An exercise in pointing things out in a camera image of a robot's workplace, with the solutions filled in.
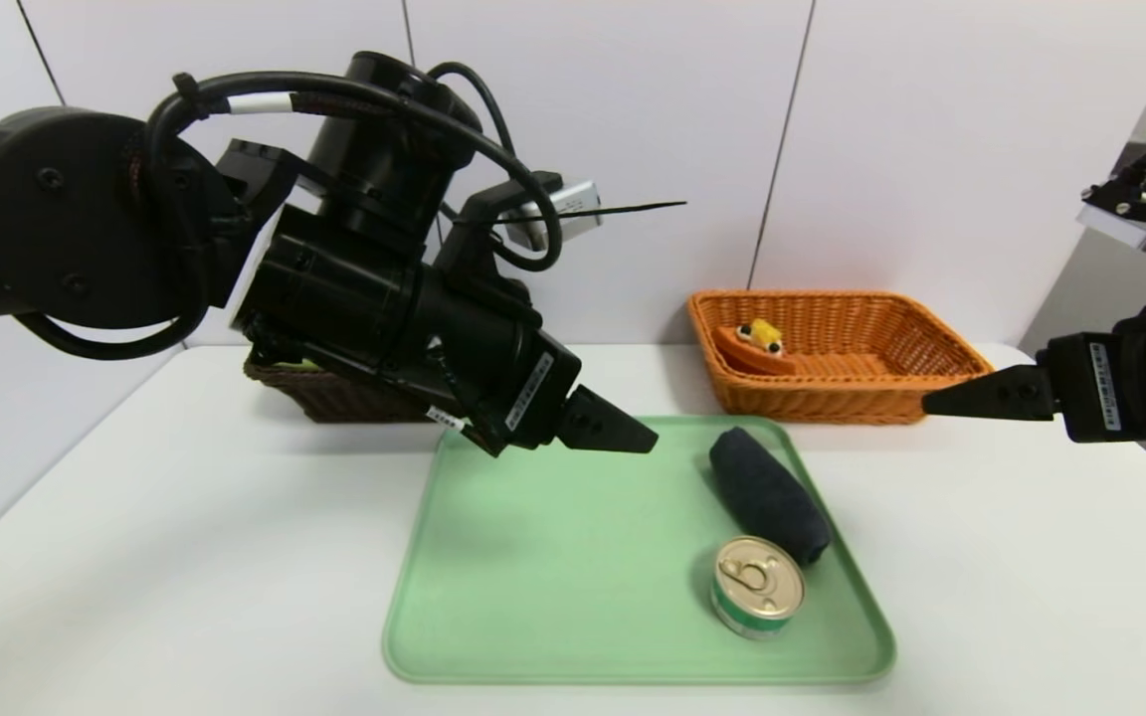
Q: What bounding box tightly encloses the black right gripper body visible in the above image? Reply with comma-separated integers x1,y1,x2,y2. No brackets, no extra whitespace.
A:
1046,294,1146,446

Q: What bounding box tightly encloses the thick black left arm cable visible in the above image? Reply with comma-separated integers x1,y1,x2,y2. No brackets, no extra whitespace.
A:
145,70,564,274

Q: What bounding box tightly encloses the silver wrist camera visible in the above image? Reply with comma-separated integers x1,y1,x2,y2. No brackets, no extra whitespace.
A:
1077,169,1146,262
508,179,602,252

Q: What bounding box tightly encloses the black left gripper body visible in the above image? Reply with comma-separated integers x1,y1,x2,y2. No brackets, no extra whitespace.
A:
399,263,583,458

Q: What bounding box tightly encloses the gold lid tin can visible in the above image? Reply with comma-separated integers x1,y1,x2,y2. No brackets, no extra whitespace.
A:
710,536,806,640

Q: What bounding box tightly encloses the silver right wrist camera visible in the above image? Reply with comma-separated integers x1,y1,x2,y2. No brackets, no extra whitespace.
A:
1077,169,1146,262

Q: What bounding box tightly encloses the dark blue rolled towel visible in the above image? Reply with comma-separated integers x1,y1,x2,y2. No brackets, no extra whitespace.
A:
708,428,832,567

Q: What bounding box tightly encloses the black zip tie tail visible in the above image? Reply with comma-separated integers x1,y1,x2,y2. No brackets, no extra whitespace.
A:
454,201,688,226

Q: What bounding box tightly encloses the light green plastic tray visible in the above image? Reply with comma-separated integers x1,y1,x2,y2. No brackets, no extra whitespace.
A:
383,415,895,684

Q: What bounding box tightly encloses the orange wicker basket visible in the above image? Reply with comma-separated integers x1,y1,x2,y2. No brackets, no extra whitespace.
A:
687,290,995,427

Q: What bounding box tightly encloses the dark brown wicker basket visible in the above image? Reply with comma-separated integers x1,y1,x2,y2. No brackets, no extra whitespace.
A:
243,343,435,426

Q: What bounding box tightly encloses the orange toy fruit tart slice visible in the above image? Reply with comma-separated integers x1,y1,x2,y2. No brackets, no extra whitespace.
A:
714,319,799,377

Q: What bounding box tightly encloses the thin black left wrist cable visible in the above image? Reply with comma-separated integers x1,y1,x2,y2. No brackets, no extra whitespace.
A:
429,62,516,158

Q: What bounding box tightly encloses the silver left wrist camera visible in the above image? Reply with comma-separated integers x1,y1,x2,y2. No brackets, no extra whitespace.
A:
508,179,602,252

